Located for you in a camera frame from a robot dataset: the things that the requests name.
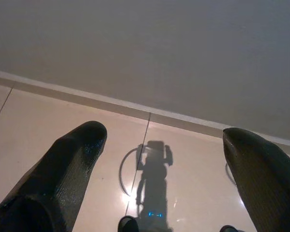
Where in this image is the black robot right foot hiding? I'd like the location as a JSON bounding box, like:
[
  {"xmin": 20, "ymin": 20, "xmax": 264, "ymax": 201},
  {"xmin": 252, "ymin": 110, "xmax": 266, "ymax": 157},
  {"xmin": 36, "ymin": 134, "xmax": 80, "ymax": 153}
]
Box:
[{"xmin": 219, "ymin": 225, "xmax": 239, "ymax": 232}]

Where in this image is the black robot left foot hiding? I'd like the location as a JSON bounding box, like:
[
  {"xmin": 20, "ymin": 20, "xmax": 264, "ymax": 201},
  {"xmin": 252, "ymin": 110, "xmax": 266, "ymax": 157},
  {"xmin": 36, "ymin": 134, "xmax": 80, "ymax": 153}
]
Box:
[{"xmin": 117, "ymin": 216, "xmax": 139, "ymax": 232}]

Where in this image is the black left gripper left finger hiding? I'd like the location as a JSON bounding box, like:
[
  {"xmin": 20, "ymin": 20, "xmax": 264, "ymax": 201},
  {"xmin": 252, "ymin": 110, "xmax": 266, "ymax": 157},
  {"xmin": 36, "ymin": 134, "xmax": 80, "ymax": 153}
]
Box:
[{"xmin": 0, "ymin": 120, "xmax": 108, "ymax": 232}]

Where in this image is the black robot foot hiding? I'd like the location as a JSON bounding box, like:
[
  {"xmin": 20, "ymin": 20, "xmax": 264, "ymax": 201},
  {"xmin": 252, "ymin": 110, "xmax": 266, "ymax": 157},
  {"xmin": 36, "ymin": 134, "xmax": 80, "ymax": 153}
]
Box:
[
  {"xmin": 117, "ymin": 216, "xmax": 139, "ymax": 232},
  {"xmin": 219, "ymin": 225, "xmax": 239, "ymax": 232}
]

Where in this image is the white skirting board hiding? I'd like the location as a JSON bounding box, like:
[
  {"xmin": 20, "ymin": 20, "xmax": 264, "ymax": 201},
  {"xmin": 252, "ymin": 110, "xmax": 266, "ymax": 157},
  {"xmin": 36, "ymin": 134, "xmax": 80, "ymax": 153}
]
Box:
[{"xmin": 0, "ymin": 68, "xmax": 290, "ymax": 158}]

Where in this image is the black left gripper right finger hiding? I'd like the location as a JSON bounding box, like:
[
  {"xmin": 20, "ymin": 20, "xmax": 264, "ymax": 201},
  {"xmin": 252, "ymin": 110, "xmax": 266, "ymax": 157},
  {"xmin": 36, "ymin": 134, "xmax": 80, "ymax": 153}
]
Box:
[{"xmin": 222, "ymin": 127, "xmax": 290, "ymax": 232}]

